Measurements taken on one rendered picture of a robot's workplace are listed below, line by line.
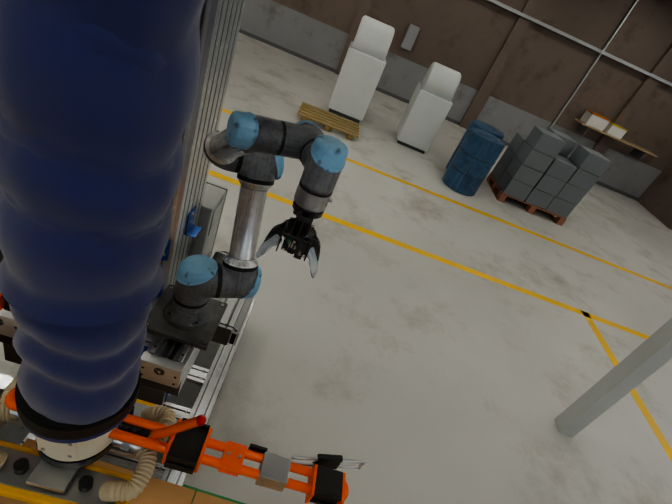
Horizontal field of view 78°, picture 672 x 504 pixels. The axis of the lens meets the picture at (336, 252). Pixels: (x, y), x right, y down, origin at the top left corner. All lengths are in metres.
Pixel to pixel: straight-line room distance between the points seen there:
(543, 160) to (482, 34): 4.53
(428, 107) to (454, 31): 3.68
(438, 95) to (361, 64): 1.39
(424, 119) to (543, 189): 2.28
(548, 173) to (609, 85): 5.08
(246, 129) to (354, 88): 6.87
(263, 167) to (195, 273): 0.39
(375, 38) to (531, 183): 3.47
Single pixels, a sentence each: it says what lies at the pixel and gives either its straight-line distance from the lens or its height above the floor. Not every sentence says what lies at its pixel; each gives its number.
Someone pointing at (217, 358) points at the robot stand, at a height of 0.23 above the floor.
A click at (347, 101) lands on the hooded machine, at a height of 0.30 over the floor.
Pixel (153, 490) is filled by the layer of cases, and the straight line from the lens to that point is 1.76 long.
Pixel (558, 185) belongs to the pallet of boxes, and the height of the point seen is 0.60.
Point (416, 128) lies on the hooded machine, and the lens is 7.70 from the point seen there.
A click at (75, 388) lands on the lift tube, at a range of 0.91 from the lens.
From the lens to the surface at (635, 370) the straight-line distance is 3.47.
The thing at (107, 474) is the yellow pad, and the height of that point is 1.05.
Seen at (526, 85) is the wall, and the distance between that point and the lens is 11.61.
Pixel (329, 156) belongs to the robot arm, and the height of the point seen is 1.86.
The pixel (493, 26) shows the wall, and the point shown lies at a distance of 11.18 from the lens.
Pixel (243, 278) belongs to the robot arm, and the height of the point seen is 1.25.
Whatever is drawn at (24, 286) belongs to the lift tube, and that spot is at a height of 1.64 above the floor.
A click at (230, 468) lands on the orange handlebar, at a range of 1.12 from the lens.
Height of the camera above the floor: 2.16
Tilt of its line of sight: 33 degrees down
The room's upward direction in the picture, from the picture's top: 25 degrees clockwise
